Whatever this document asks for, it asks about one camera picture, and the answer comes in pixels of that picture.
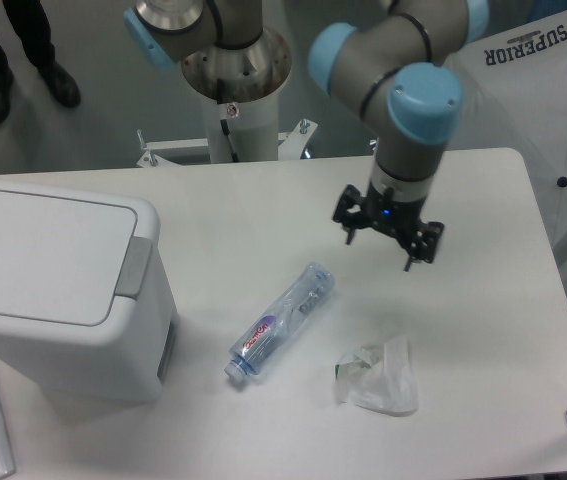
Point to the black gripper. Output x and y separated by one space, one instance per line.
399 220

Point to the clear plastic water bottle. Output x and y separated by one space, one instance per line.
278 324

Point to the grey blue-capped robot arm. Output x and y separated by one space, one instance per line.
391 77

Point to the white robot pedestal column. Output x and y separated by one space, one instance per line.
239 93

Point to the white Superior umbrella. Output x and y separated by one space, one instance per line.
515 96

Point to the white push-lid trash can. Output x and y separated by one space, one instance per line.
85 302

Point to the white pedestal base frame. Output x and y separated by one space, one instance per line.
292 145

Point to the crumpled clear plastic wrapper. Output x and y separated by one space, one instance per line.
378 377

